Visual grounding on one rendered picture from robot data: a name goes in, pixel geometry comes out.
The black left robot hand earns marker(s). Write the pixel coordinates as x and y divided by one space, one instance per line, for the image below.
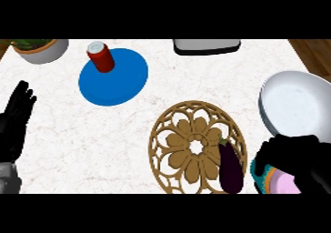
13 121

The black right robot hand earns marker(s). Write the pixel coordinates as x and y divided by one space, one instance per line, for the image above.
308 157

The pink frosted cupcake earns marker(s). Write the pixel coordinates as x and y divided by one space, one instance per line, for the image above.
279 182

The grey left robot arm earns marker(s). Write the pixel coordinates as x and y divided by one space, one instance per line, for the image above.
4 179

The white bowl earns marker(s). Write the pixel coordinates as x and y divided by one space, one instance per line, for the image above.
304 106

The brown lattice flower placemat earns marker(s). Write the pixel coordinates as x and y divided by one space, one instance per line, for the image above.
193 148

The dark purple eggplant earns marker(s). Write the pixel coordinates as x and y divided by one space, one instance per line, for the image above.
231 170

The grey potted plant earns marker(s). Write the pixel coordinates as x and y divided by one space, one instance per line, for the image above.
38 50

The blue round plate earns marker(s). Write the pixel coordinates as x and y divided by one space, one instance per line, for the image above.
115 79

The red bottle with white cap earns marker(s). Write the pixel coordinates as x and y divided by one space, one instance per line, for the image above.
102 57

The grey and black appliance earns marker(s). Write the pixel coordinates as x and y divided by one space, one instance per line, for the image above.
206 46

